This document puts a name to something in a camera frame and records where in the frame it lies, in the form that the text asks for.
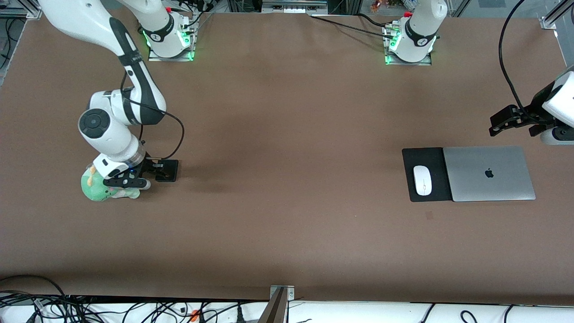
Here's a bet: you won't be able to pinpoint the small black square box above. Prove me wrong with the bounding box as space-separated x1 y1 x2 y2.
155 160 179 183

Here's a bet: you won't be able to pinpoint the white computer mouse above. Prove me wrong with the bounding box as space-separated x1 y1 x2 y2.
413 166 432 196

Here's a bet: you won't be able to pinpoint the black mouse pad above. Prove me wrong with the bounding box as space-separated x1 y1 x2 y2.
402 147 453 202

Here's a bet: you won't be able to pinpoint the green dinosaur plush toy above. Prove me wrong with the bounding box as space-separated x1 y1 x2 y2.
81 164 140 202

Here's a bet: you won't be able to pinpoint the silver laptop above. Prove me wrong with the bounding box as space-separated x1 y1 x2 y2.
443 145 536 202

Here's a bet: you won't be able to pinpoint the grey metal device box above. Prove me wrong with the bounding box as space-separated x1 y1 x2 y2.
261 0 328 14

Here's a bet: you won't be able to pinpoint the white shelf board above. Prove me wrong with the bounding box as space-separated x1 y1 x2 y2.
0 299 574 323

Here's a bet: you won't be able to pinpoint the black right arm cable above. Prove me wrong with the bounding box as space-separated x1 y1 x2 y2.
119 67 185 161

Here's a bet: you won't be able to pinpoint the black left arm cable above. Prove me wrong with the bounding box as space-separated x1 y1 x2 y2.
498 0 539 124

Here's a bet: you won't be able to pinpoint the aluminium frame profile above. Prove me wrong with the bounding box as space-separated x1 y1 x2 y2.
0 0 43 21
540 0 574 30

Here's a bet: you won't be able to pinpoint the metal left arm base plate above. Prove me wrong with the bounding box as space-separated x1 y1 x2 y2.
385 48 432 66

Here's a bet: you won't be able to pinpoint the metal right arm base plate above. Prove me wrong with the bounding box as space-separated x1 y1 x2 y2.
148 45 196 62

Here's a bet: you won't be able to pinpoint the tangled black cables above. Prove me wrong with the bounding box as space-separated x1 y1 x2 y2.
0 275 270 323

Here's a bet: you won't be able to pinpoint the aluminium bracket post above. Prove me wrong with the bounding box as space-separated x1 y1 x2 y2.
268 285 295 323

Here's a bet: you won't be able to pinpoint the black cable to arm base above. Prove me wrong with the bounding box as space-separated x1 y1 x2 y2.
309 13 396 41

